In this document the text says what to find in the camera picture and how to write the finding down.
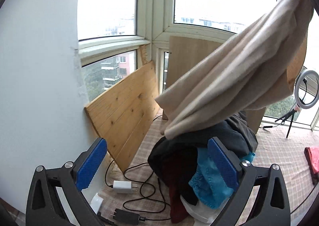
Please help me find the beige knit sweater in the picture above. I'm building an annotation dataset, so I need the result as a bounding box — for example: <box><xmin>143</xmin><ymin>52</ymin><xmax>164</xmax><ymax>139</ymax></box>
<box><xmin>156</xmin><ymin>0</ymin><xmax>314</xmax><ymax>139</ymax></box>

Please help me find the black garment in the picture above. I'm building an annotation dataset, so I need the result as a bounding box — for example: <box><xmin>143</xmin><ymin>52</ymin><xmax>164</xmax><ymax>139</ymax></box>
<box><xmin>148</xmin><ymin>111</ymin><xmax>258</xmax><ymax>205</ymax></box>

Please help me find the black cable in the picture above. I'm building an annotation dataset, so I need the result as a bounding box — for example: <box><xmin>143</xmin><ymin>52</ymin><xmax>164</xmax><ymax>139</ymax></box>
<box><xmin>104</xmin><ymin>114</ymin><xmax>175</xmax><ymax>222</ymax></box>

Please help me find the black power adapter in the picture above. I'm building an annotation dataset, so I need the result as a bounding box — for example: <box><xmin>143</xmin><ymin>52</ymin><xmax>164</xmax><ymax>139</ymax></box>
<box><xmin>112</xmin><ymin>209</ymin><xmax>147</xmax><ymax>225</ymax></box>

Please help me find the white power strip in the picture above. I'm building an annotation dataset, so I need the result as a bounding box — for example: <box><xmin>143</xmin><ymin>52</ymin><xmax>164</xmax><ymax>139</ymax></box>
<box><xmin>90</xmin><ymin>193</ymin><xmax>103</xmax><ymax>214</ymax></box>

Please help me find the white power adapter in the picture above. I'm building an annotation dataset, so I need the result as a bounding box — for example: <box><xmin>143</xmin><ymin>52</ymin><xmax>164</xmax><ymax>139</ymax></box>
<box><xmin>113</xmin><ymin>180</ymin><xmax>138</xmax><ymax>194</ymax></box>

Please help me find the white garment under pile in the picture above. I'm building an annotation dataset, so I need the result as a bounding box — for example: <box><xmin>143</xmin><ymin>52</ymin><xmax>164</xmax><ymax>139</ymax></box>
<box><xmin>180</xmin><ymin>196</ymin><xmax>220</xmax><ymax>225</ymax></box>

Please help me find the dark red garment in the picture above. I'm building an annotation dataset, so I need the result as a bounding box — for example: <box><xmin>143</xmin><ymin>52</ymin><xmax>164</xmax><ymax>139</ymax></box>
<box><xmin>169</xmin><ymin>184</ymin><xmax>189</xmax><ymax>224</ymax></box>

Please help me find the blue garment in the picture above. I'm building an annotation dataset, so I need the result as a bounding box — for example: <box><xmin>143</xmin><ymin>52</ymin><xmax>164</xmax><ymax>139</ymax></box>
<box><xmin>188</xmin><ymin>147</ymin><xmax>256</xmax><ymax>210</ymax></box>

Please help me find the pine wood board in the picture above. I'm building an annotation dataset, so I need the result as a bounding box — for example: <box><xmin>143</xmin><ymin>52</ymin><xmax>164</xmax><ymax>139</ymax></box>
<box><xmin>85</xmin><ymin>45</ymin><xmax>159</xmax><ymax>171</ymax></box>

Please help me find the light brown wood panel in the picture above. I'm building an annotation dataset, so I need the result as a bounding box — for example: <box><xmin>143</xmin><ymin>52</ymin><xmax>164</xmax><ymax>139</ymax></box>
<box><xmin>161</xmin><ymin>35</ymin><xmax>308</xmax><ymax>135</ymax></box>

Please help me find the ring light on tripod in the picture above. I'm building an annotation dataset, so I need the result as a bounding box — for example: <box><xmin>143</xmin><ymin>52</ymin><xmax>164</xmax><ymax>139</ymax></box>
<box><xmin>260</xmin><ymin>67</ymin><xmax>318</xmax><ymax>130</ymax></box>

